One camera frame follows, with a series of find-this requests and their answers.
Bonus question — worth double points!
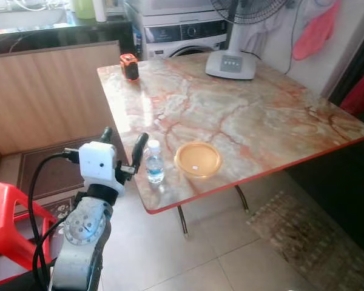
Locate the red fabric item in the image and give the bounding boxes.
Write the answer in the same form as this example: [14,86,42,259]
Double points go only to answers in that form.
[340,61,364,116]

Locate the dark metal table leg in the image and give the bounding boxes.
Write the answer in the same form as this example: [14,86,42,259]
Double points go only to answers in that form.
[235,184,251,214]
[176,205,189,237]

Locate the white standing fan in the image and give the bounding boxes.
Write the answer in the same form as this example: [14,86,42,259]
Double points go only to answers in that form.
[205,0,290,81]

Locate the patterned floor rug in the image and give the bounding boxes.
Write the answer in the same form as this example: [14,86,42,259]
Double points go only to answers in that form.
[249,191,364,291]

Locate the marble pattern table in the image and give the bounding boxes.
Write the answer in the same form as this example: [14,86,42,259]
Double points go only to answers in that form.
[97,52,364,237]

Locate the white bottle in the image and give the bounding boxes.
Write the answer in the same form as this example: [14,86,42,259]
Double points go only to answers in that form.
[93,0,107,22]

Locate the orange lidded plastic bowl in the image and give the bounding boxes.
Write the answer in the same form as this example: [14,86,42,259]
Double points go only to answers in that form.
[174,141,223,179]

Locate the black kitchen countertop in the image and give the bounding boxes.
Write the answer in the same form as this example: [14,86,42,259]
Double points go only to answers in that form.
[0,15,134,55]

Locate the steel sink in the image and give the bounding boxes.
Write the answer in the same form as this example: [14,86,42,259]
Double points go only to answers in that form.
[0,6,70,31]

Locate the red hanging cloth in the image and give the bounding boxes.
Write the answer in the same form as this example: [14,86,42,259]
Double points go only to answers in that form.
[292,0,340,61]

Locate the white washing machine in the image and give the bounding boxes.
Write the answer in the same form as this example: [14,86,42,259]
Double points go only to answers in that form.
[124,0,231,61]

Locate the green plastic jar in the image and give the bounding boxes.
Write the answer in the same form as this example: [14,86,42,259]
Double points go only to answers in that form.
[73,0,96,19]

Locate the red plastic chair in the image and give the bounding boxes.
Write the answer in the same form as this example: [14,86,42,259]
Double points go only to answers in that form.
[0,183,58,289]

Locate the orange black device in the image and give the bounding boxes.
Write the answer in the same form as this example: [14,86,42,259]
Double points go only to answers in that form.
[120,53,140,82]

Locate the wooden cabinet panel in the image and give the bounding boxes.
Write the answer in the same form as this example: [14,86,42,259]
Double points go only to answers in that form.
[0,41,125,155]

